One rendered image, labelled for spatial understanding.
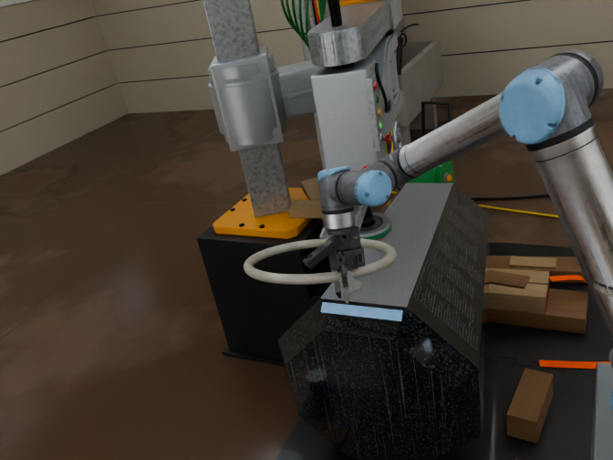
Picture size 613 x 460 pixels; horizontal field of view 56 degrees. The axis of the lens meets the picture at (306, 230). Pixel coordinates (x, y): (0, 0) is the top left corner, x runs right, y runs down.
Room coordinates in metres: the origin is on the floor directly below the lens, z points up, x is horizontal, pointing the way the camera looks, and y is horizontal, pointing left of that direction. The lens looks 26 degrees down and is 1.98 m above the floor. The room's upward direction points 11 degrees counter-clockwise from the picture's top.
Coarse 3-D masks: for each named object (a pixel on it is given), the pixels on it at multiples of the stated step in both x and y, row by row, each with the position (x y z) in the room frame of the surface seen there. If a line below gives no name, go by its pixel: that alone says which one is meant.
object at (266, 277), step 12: (312, 240) 1.85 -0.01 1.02; (324, 240) 1.84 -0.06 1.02; (360, 240) 1.78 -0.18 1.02; (372, 240) 1.74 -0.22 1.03; (264, 252) 1.75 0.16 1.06; (276, 252) 1.79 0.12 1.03; (384, 252) 1.65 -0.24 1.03; (252, 264) 1.62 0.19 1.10; (372, 264) 1.45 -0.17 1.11; (384, 264) 1.47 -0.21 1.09; (252, 276) 1.51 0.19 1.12; (264, 276) 1.47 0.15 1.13; (276, 276) 1.44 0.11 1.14; (288, 276) 1.42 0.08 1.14; (300, 276) 1.41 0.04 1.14; (312, 276) 1.40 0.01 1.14; (324, 276) 1.40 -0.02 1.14; (336, 276) 1.40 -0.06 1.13; (360, 276) 1.41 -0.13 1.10
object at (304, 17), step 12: (300, 0) 4.36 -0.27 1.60; (312, 0) 4.83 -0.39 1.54; (324, 0) 4.93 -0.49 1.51; (288, 12) 4.44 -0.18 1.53; (300, 12) 4.36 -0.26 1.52; (324, 12) 4.89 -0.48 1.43; (300, 24) 4.39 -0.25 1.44; (300, 36) 4.49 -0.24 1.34; (396, 192) 4.30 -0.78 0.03; (552, 216) 3.44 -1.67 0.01
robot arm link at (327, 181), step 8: (336, 168) 1.46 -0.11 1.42; (344, 168) 1.46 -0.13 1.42; (320, 176) 1.47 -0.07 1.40; (328, 176) 1.45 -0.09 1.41; (336, 176) 1.44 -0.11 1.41; (320, 184) 1.47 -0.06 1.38; (328, 184) 1.44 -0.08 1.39; (320, 192) 1.47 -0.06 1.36; (328, 192) 1.44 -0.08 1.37; (320, 200) 1.47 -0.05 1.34; (328, 200) 1.44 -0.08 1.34; (336, 200) 1.42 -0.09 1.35; (328, 208) 1.43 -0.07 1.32; (336, 208) 1.42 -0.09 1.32; (344, 208) 1.43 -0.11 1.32; (352, 208) 1.44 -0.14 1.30
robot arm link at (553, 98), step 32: (544, 64) 0.99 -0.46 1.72; (576, 64) 0.98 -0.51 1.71; (512, 96) 0.96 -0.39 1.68; (544, 96) 0.91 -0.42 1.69; (576, 96) 0.93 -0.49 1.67; (512, 128) 0.96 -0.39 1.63; (544, 128) 0.91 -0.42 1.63; (576, 128) 0.90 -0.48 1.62; (544, 160) 0.92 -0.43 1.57; (576, 160) 0.89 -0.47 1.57; (576, 192) 0.88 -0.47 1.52; (608, 192) 0.87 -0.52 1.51; (576, 224) 0.88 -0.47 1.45; (608, 224) 0.85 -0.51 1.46; (608, 256) 0.84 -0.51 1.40; (608, 288) 0.83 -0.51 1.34; (608, 320) 0.84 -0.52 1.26
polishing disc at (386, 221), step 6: (378, 216) 2.28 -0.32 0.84; (384, 216) 2.27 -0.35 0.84; (378, 222) 2.23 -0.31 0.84; (384, 222) 2.22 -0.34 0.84; (360, 228) 2.20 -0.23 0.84; (366, 228) 2.20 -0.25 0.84; (372, 228) 2.18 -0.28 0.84; (378, 228) 2.17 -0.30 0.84; (384, 228) 2.16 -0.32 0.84; (360, 234) 2.16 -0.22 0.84; (366, 234) 2.15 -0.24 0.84; (372, 234) 2.14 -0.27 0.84; (378, 234) 2.15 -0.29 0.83
